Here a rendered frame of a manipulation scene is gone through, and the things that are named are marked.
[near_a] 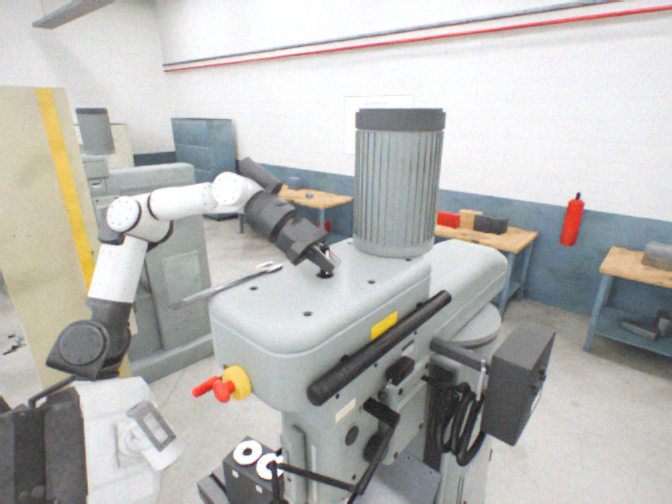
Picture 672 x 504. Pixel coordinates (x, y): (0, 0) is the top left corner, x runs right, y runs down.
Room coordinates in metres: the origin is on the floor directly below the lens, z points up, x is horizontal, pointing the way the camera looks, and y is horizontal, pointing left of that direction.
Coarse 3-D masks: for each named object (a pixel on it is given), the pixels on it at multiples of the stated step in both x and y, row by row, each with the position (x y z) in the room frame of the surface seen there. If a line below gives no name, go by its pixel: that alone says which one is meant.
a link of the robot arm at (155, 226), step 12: (156, 192) 0.83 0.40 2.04; (168, 192) 0.82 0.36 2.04; (180, 192) 0.81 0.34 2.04; (144, 204) 0.81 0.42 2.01; (156, 204) 0.81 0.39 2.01; (168, 204) 0.80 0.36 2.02; (180, 204) 0.80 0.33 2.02; (192, 204) 0.79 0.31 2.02; (144, 216) 0.80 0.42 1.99; (156, 216) 0.81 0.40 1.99; (168, 216) 0.81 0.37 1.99; (180, 216) 0.82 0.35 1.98; (144, 228) 0.80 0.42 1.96; (156, 228) 0.83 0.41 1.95; (168, 228) 0.86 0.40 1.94; (156, 240) 0.85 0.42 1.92
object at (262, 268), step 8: (264, 264) 0.75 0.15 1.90; (280, 264) 0.75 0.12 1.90; (248, 272) 0.71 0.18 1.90; (256, 272) 0.71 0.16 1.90; (264, 272) 0.72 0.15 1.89; (232, 280) 0.67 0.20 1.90; (240, 280) 0.67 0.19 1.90; (208, 288) 0.63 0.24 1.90; (216, 288) 0.63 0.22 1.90; (224, 288) 0.64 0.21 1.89; (192, 296) 0.60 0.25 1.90; (200, 296) 0.60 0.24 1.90; (168, 304) 0.57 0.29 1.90; (176, 304) 0.57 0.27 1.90; (184, 304) 0.58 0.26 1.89
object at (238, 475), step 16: (240, 448) 0.95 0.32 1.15; (256, 448) 0.95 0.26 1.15; (224, 464) 0.91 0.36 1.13; (240, 464) 0.89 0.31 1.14; (256, 464) 0.90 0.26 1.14; (240, 480) 0.87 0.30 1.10; (256, 480) 0.84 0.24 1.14; (240, 496) 0.88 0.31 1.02; (256, 496) 0.84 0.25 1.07; (272, 496) 0.80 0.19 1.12
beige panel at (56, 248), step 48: (0, 96) 1.73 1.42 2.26; (48, 96) 1.86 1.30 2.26; (0, 144) 1.69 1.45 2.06; (48, 144) 1.82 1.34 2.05; (0, 192) 1.66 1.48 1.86; (48, 192) 1.79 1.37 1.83; (0, 240) 1.62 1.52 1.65; (48, 240) 1.75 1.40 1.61; (96, 240) 1.90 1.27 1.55; (48, 288) 1.71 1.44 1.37; (48, 336) 1.66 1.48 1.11; (48, 384) 1.62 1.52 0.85
